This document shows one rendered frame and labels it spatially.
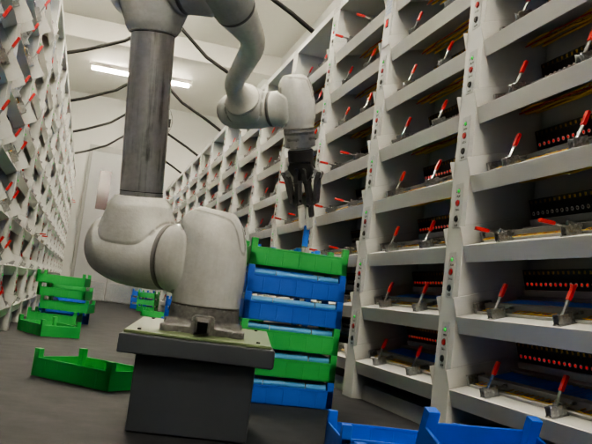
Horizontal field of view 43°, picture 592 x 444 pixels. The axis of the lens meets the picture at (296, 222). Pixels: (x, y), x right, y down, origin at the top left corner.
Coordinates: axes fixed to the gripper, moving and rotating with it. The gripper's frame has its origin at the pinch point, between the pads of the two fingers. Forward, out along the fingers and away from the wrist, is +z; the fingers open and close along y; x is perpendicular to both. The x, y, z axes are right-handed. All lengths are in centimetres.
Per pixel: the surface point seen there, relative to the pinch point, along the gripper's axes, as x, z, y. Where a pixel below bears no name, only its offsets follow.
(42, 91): 83, -44, -187
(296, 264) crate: -2.4, 14.1, -2.9
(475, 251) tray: -7, 6, 52
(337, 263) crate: 5.8, 15.4, 6.9
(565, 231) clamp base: -30, -5, 78
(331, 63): 126, -46, -48
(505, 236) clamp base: -12, 1, 61
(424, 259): 13.7, 14.8, 31.4
